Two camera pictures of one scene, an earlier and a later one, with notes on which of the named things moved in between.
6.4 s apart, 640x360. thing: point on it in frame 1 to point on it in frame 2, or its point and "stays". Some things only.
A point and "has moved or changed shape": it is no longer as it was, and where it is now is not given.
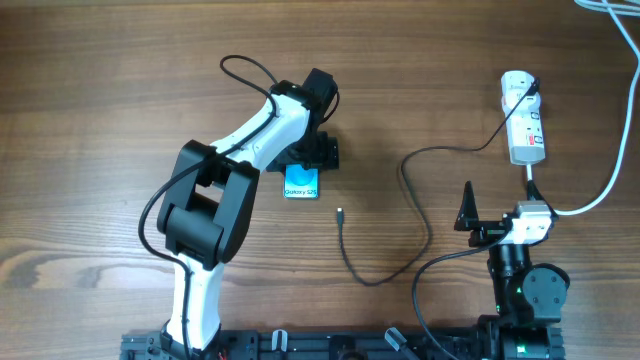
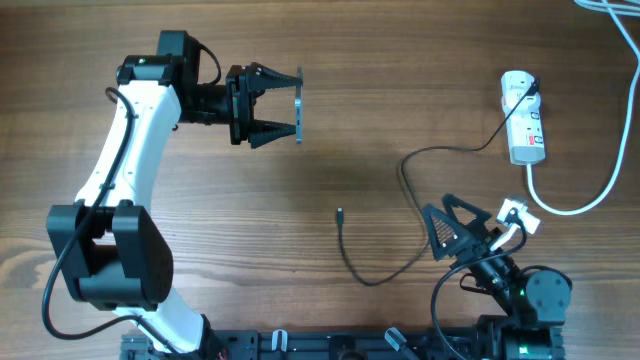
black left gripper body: (310, 152) to (239, 103)
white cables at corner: (631, 8) stays
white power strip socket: (524, 123) stays
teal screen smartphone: (300, 183) has moved or changed shape
